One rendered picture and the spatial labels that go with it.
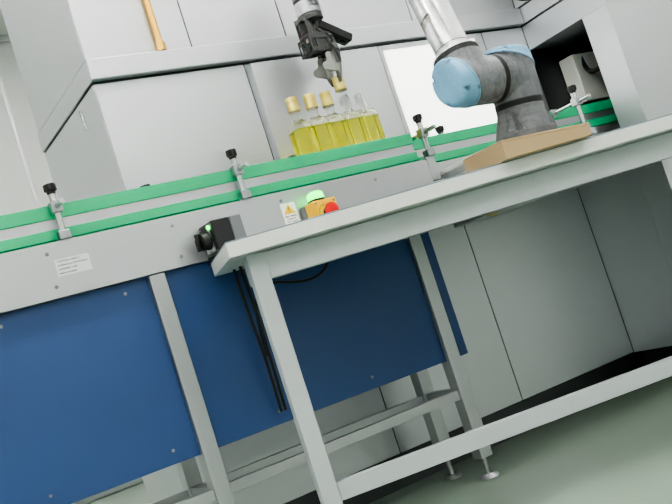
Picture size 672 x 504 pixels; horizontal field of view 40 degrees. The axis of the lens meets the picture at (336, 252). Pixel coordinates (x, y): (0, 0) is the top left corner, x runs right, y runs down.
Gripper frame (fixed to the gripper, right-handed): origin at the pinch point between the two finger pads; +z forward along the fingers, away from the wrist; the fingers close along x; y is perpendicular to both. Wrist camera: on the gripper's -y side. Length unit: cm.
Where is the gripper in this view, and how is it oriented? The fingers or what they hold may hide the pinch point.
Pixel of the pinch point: (337, 79)
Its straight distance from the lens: 273.3
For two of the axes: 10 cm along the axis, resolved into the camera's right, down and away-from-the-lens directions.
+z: 3.1, 9.5, -0.7
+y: -8.2, 2.3, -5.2
